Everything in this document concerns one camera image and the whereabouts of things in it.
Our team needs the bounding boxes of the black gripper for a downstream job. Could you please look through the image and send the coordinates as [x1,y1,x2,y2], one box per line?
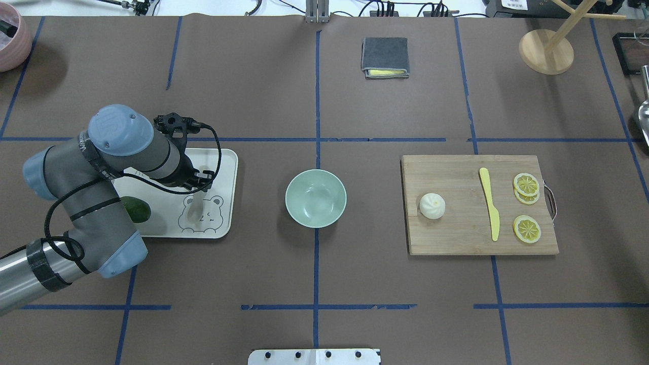
[175,154,214,192]

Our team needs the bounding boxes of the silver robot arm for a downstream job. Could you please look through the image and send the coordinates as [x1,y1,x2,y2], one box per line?
[2,104,220,315]

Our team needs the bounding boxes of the light green bowl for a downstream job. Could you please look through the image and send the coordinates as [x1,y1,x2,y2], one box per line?
[284,169,347,229]

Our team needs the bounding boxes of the pink bowl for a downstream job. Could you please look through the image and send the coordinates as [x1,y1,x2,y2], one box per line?
[1,2,33,72]

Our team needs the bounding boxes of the white bear tray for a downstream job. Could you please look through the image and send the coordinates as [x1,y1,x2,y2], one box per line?
[114,148,238,239]

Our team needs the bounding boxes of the green avocado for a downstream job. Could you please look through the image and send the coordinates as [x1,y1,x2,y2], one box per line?
[121,196,152,224]

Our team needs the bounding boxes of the grey and yellow cloth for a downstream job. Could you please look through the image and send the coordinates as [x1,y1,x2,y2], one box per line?
[360,38,410,79]

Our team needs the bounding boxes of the bamboo cutting board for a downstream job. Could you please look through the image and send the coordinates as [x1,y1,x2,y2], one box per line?
[401,155,559,255]

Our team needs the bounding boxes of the yellow plastic knife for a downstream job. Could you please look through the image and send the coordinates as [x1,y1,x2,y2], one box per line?
[478,167,500,242]

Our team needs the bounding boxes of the lemon slice hidden under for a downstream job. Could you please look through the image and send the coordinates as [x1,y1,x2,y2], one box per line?
[514,191,540,205]

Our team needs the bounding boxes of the lemon slice upper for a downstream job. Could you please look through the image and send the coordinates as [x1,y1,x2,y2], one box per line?
[513,173,540,197]

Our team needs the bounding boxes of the steel scoop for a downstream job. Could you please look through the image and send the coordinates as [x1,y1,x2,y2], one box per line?
[636,65,648,146]

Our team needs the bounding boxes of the dark tray with glasses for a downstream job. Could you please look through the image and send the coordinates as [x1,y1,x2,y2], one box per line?
[612,32,648,76]

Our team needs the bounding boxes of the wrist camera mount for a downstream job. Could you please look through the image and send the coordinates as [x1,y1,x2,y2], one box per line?
[153,113,202,139]

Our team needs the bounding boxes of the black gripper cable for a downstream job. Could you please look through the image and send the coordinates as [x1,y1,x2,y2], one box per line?
[43,122,223,277]

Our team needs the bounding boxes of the aluminium frame post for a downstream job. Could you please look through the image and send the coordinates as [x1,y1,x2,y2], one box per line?
[304,0,331,24]

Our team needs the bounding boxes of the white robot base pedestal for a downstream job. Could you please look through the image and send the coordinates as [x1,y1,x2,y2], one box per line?
[247,347,382,364]

